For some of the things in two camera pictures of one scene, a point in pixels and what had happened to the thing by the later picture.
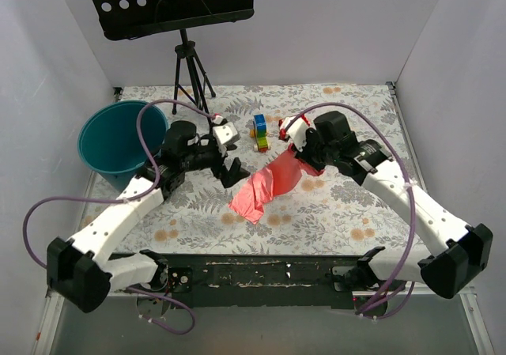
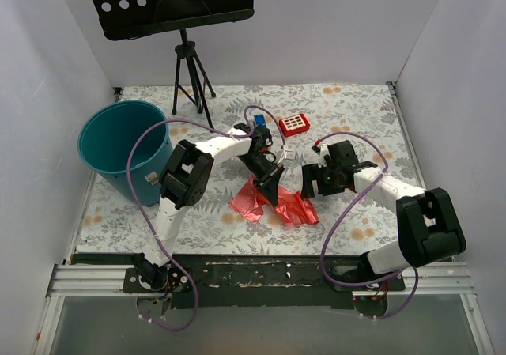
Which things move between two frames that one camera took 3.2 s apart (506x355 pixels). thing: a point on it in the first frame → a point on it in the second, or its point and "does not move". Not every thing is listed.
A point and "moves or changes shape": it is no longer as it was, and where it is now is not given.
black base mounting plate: x=262 y=281 does not move
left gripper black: x=220 y=164 → x=269 y=175
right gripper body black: x=310 y=154 → x=312 y=179
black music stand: x=130 y=6 does not move
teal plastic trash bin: x=110 y=142 does not move
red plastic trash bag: x=282 y=175 moves or changes shape
